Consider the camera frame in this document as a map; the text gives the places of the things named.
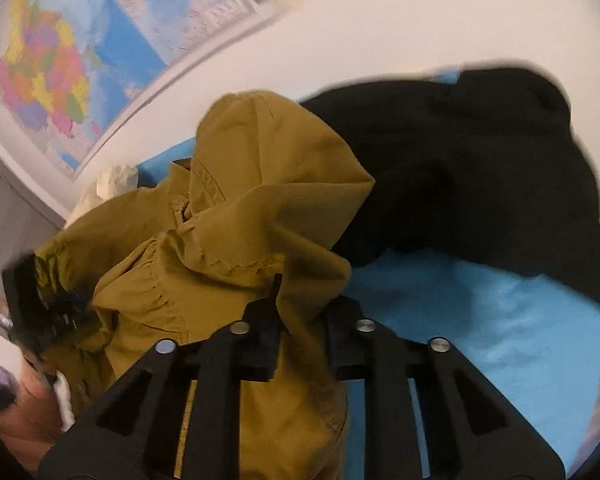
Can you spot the mustard yellow jacket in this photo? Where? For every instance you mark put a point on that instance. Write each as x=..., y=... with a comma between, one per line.
x=256, y=210

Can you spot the black garment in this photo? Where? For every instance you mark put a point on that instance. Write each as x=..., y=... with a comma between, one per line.
x=485, y=169

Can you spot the cream white garment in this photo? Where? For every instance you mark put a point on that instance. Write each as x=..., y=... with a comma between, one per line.
x=111, y=182

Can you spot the person's left hand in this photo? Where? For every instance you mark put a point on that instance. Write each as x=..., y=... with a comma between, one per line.
x=32, y=424

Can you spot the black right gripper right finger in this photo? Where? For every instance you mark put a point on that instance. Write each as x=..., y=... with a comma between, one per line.
x=429, y=412

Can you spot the blue bed sheet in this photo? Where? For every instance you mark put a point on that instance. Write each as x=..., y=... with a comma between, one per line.
x=496, y=317

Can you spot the brown wooden door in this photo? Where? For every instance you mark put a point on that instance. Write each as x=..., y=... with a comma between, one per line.
x=25, y=223

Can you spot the colourful wall map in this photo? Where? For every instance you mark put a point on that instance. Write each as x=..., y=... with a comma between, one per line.
x=71, y=71

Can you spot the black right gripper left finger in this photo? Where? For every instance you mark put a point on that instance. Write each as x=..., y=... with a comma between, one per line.
x=176, y=412

